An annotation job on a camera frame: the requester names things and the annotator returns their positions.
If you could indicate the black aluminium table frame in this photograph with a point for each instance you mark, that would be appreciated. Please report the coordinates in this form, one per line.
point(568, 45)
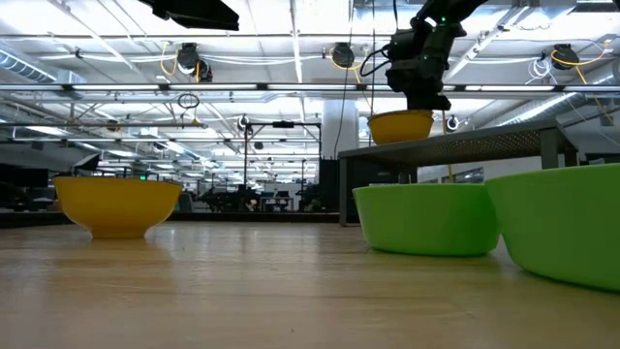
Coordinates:
point(266, 217)

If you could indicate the grey perforated metal shelf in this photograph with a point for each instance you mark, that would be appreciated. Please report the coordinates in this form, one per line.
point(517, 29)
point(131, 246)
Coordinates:
point(484, 143)

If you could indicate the long ceiling light rail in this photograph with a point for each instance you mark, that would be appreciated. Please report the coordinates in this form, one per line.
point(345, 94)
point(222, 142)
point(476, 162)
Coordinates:
point(218, 87)

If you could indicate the green mini bowl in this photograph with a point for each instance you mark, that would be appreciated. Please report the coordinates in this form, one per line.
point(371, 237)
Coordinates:
point(562, 223)
point(426, 220)

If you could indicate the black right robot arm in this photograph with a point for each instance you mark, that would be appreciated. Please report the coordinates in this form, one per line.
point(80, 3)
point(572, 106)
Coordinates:
point(455, 7)

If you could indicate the black background station frame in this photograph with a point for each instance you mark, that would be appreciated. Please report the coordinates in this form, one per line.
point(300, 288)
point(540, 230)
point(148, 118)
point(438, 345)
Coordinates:
point(283, 124)

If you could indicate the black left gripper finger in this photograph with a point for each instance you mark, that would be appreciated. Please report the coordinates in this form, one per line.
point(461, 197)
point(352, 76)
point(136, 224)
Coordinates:
point(208, 14)

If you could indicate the white building column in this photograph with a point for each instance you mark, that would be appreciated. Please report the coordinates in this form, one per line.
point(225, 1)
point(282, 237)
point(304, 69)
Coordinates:
point(339, 126)

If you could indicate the dark background monitor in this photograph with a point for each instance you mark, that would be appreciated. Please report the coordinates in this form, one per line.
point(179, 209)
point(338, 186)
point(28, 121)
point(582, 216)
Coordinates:
point(88, 164)

